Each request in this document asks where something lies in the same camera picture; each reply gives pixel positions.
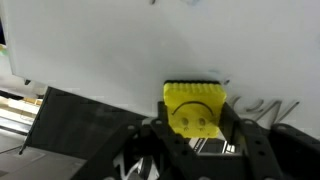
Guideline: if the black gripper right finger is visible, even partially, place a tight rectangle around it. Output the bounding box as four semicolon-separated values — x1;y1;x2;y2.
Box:
219;103;320;180

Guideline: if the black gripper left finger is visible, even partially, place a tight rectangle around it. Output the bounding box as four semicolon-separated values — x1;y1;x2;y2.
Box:
71;102;214;180

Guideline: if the yellow smiley eraser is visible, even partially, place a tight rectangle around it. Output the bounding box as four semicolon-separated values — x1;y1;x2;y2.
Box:
163;80;227;138

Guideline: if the black whiteboard marker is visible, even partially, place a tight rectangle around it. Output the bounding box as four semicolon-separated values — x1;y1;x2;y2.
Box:
188;138;239;154

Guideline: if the white whiteboard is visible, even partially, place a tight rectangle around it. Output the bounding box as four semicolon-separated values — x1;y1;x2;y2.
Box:
1;0;320;137

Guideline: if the small dark wooden stand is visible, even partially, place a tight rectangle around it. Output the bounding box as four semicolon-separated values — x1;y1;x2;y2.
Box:
23;88;159;160

